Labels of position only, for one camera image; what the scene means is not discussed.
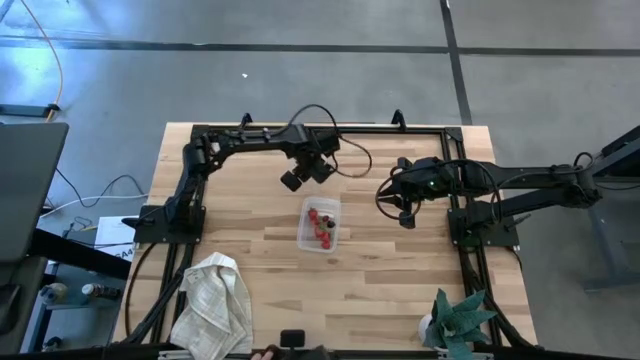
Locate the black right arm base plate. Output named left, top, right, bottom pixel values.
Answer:
left=447, top=206, right=521, bottom=248

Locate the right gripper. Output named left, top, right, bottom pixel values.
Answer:
left=378, top=156, right=459, bottom=230

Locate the white plant pot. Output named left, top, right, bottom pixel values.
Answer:
left=417, top=313, right=437, bottom=349

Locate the black floor cable cover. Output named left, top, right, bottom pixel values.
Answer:
left=0, top=102, right=62, bottom=119

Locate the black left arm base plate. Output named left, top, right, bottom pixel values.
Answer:
left=133, top=203, right=207, bottom=246

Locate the black frame cable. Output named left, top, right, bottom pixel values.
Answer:
left=123, top=241, right=159, bottom=341

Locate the clear plastic tupperware container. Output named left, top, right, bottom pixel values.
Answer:
left=296, top=196, right=342, bottom=254

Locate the bottle with tan cap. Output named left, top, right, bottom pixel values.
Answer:
left=39, top=281, right=70, bottom=306

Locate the black floor cable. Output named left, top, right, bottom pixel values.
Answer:
left=53, top=167, right=147, bottom=209

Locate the black aluminium table frame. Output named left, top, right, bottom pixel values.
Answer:
left=113, top=119, right=539, bottom=360

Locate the white printed paper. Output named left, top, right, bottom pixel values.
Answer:
left=93, top=214, right=140, bottom=262

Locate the orange floor cable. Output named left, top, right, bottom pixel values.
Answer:
left=18, top=0, right=65, bottom=124

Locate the green potted plant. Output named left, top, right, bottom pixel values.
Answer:
left=422, top=288, right=500, bottom=360

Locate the blue-grey shelf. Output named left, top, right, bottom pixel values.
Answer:
left=22, top=262, right=129, bottom=354

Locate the grey monitor back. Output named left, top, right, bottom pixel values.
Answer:
left=0, top=121, right=70, bottom=264

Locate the white checked dish towel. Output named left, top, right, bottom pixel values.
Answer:
left=170, top=251, right=255, bottom=360

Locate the white floor cable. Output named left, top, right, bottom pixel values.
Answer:
left=38, top=193, right=151, bottom=220

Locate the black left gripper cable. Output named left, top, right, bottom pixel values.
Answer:
left=287, top=103, right=374, bottom=180

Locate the blue-grey metal bench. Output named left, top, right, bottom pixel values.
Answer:
left=549, top=123, right=640, bottom=294

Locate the dark bottle white cap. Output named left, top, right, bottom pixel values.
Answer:
left=80, top=282, right=123, bottom=301

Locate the black rectangular device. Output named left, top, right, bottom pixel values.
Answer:
left=280, top=329, right=307, bottom=350

